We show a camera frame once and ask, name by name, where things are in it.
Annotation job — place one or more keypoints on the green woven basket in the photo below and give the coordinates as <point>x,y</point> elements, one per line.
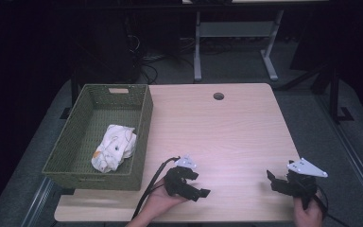
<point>75,148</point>

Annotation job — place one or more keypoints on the white cloth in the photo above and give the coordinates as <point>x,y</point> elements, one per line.
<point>115,148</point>

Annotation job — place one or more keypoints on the grey metal floor rail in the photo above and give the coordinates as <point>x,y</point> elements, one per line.
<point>38,201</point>
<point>349,151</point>

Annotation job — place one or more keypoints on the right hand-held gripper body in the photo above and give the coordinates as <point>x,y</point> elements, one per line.
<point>302,181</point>

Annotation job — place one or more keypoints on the white-legged desk frame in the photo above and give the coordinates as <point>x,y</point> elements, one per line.
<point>236,30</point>

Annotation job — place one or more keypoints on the person's right hand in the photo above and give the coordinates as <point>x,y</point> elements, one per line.
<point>308,216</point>

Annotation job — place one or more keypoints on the person's left hand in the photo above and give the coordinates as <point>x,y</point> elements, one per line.
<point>162,200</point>

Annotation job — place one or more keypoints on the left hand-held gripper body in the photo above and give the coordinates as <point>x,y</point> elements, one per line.
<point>177,181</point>

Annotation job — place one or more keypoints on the black metal stand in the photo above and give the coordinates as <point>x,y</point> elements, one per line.
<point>335,94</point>

